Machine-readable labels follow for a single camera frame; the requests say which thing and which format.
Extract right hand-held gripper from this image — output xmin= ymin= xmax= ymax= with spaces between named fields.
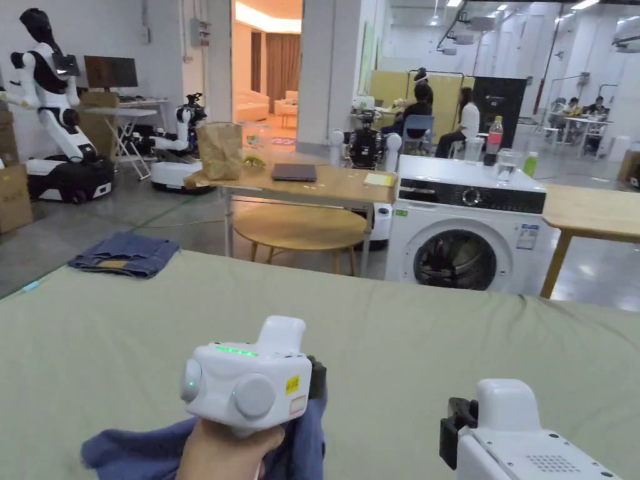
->
xmin=439 ymin=378 xmax=623 ymax=480

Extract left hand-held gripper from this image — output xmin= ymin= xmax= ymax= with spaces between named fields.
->
xmin=180 ymin=314 xmax=328 ymax=441

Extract dark blue shirt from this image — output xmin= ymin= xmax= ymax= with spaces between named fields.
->
xmin=81 ymin=394 xmax=328 ymax=480

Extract person's left hand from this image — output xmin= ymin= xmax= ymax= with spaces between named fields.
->
xmin=179 ymin=417 xmax=287 ymax=480

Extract bed with pale green sheet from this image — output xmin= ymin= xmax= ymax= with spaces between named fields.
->
xmin=0 ymin=249 xmax=640 ymax=480

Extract round wooden low table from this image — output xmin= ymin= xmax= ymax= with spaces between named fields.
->
xmin=232 ymin=202 xmax=369 ymax=278

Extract folded blue jeans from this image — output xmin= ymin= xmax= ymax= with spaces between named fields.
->
xmin=67 ymin=231 xmax=181 ymax=280

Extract long wooden table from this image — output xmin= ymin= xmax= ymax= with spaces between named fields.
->
xmin=184 ymin=121 xmax=399 ymax=277

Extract white washing machine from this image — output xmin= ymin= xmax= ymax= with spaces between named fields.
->
xmin=384 ymin=115 xmax=549 ymax=297

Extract low white wheeled robot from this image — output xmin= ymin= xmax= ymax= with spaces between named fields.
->
xmin=149 ymin=92 xmax=213 ymax=196

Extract plain wooden table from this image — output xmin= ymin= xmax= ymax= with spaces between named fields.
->
xmin=539 ymin=184 xmax=640 ymax=301

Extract white folding table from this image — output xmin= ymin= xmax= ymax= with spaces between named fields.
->
xmin=81 ymin=107 xmax=159 ymax=181

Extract brown carton stack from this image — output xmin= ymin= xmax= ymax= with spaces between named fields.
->
xmin=0 ymin=102 xmax=35 ymax=236

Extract blue chair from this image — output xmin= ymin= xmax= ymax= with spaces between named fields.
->
xmin=401 ymin=114 xmax=437 ymax=157

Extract tall white black humanoid robot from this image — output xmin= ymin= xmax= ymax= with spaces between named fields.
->
xmin=9 ymin=7 xmax=117 ymax=205

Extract group of people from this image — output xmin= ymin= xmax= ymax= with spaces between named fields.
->
xmin=547 ymin=94 xmax=617 ymax=151

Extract desk with black monitor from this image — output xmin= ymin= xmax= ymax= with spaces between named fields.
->
xmin=82 ymin=54 xmax=172 ymax=108

